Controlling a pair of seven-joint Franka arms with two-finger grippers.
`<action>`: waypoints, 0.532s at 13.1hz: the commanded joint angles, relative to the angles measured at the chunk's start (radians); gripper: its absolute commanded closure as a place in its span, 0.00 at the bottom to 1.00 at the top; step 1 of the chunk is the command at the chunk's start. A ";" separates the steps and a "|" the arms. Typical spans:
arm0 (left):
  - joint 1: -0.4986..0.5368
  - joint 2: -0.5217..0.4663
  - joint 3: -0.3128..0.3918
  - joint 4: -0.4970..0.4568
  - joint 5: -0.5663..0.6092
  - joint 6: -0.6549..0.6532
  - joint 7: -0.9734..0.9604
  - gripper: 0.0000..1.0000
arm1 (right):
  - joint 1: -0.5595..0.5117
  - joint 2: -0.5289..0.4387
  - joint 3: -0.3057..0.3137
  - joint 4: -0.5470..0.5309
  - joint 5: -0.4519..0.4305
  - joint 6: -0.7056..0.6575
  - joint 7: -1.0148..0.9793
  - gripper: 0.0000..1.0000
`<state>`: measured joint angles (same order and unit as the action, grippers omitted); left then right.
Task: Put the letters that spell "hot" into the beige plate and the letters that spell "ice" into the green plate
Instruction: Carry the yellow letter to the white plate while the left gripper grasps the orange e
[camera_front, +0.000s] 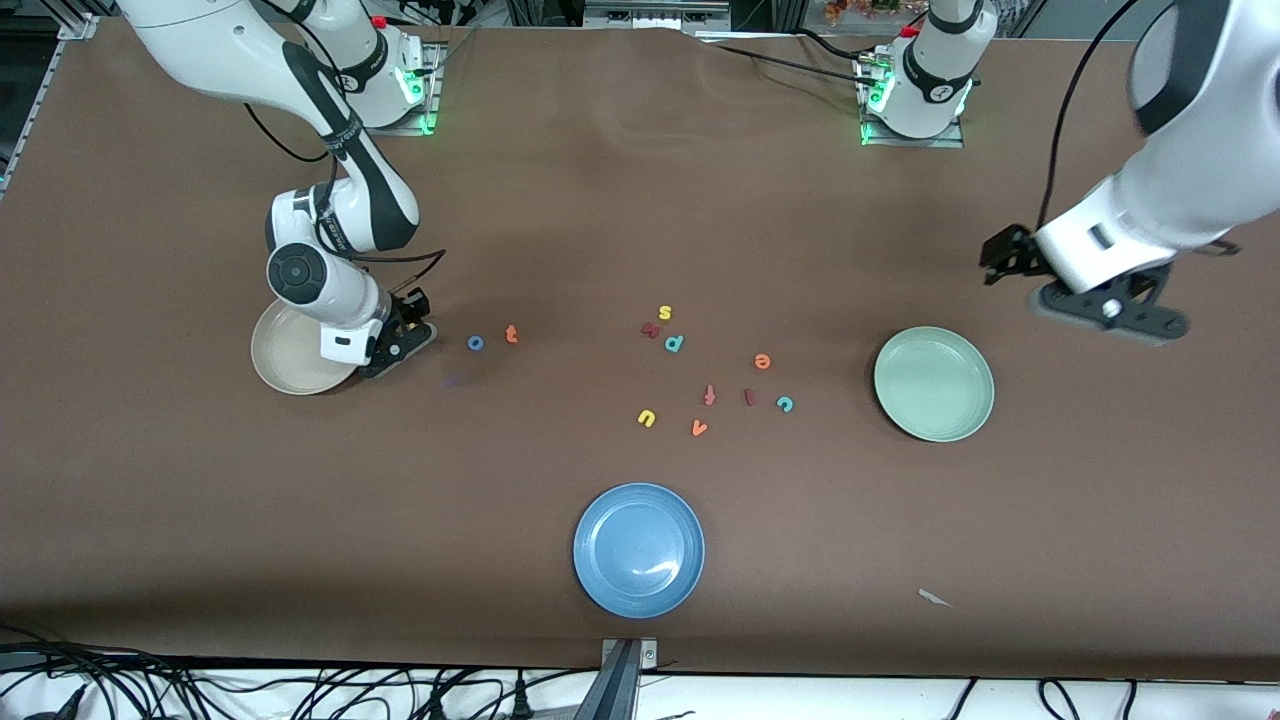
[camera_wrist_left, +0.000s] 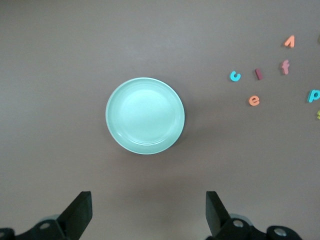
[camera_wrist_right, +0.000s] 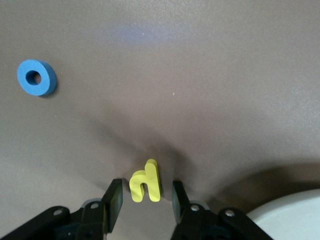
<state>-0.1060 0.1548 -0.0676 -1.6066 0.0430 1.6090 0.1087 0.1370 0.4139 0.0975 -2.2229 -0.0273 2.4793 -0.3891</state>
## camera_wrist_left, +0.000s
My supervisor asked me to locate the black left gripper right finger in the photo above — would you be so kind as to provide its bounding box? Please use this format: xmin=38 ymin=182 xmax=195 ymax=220
xmin=205 ymin=191 xmax=303 ymax=240

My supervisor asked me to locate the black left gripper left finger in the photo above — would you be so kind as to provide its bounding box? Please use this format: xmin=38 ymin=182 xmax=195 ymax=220
xmin=0 ymin=191 xmax=93 ymax=240

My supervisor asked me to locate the orange foam letter e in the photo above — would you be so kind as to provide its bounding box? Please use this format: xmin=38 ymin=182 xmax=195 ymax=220
xmin=248 ymin=94 xmax=261 ymax=107

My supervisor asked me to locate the cyan foam letter c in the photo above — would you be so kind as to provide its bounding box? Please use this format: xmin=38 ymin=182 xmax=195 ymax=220
xmin=229 ymin=70 xmax=242 ymax=82

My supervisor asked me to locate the green plate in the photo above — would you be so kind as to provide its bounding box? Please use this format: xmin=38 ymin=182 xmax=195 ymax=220
xmin=105 ymin=77 xmax=186 ymax=155

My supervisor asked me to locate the brown table cover sheet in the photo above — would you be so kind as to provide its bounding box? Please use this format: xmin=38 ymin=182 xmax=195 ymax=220
xmin=0 ymin=0 xmax=320 ymax=240

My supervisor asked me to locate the cyan foam letter p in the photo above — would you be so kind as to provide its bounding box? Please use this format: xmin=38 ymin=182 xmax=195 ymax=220
xmin=307 ymin=89 xmax=320 ymax=104

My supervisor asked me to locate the red foam letter f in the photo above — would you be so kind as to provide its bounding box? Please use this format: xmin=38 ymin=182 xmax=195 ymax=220
xmin=279 ymin=59 xmax=291 ymax=76

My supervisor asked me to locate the orange foam letter v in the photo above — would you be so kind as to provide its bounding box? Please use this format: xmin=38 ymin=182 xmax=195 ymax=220
xmin=283 ymin=34 xmax=296 ymax=48

